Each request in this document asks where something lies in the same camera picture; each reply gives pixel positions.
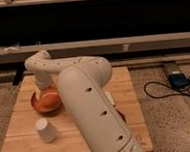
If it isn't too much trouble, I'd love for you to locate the long metal rail shelf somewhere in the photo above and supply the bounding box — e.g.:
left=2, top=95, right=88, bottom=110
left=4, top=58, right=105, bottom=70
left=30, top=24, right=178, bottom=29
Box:
left=0, top=32, right=190, bottom=64

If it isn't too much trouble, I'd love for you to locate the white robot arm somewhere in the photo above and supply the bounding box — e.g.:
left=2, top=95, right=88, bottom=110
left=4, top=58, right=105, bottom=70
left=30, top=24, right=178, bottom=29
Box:
left=24, top=50, right=145, bottom=152

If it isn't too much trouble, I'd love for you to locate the wooden table board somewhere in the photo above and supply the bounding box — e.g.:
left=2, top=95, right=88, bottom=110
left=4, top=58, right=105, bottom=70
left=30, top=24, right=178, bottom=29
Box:
left=1, top=67, right=153, bottom=152

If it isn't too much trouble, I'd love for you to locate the orange ceramic bowl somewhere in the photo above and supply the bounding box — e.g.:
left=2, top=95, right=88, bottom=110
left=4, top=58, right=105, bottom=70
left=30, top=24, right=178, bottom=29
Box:
left=30, top=87, right=62, bottom=113

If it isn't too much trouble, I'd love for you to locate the white ceramic cup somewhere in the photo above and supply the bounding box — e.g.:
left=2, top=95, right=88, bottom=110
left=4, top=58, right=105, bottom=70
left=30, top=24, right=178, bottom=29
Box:
left=35, top=118, right=57, bottom=143

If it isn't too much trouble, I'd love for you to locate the black cable on floor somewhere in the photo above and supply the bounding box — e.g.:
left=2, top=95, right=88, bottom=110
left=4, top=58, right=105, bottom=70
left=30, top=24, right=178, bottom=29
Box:
left=141, top=61, right=190, bottom=152

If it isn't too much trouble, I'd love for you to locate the blue power adapter box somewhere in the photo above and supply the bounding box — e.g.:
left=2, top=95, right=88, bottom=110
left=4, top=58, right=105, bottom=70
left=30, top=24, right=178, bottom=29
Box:
left=168, top=73, right=190, bottom=90

